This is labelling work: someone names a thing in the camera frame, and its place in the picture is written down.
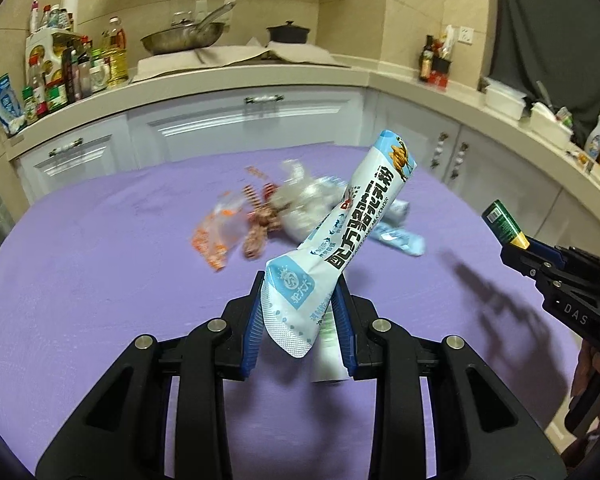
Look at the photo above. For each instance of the black curtain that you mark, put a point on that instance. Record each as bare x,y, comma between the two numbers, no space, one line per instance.
555,25

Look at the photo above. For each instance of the yellow cooking oil bottle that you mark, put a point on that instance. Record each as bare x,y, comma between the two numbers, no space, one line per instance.
115,57

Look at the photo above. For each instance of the black and red box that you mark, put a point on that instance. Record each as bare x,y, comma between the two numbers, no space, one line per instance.
440,74

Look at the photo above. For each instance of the white green packet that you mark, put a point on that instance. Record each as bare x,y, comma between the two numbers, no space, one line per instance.
447,40

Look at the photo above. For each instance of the white spray bottle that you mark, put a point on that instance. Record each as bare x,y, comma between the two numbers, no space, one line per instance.
595,135

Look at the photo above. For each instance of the purple tablecloth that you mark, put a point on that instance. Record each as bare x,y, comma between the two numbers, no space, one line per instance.
130,285

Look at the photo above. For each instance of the white kitchen cabinets with countertop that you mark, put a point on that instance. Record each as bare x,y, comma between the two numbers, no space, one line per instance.
205,125

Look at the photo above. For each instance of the white wall socket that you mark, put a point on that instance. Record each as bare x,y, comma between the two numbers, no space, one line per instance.
465,34

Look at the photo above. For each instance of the beige stove cover cloth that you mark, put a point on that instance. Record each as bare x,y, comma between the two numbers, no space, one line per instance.
240,57

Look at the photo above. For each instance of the steel wok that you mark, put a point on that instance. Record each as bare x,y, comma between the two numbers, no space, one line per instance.
185,37

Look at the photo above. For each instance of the white plastic container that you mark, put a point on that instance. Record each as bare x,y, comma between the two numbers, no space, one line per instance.
504,99
550,124

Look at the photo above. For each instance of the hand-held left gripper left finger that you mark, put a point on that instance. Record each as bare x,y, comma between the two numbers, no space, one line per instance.
252,330

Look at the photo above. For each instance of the white paper towel roll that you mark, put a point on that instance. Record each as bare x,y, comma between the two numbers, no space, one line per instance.
71,10

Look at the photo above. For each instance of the clear plastic bag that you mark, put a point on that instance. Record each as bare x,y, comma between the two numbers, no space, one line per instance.
300,205

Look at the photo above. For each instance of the orange clear snack packet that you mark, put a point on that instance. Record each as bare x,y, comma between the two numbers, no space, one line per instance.
257,215

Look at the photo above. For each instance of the blue white bag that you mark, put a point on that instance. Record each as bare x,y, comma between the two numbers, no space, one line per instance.
5,105

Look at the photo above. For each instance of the cluster of seasoning bottles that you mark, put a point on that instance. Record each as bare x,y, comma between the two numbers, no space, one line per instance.
65,70

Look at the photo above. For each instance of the grey spoon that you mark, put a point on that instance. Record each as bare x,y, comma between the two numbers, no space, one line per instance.
542,92

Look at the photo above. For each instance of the white sachet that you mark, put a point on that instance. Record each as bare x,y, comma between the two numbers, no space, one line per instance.
326,355

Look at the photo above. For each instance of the black pot with lid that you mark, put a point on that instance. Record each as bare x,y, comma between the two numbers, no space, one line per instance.
288,33

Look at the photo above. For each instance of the small light blue sachet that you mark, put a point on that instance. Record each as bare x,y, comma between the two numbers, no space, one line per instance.
400,240

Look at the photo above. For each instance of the dark glass bottle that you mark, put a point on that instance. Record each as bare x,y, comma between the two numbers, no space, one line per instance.
426,65

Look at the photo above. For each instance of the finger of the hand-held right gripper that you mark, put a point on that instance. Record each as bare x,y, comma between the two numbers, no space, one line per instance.
525,262
547,256

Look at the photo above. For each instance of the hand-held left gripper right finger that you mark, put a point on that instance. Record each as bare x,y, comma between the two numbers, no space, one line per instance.
342,332

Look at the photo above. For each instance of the light blue milk powder packet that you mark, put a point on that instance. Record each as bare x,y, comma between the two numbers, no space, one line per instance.
350,220

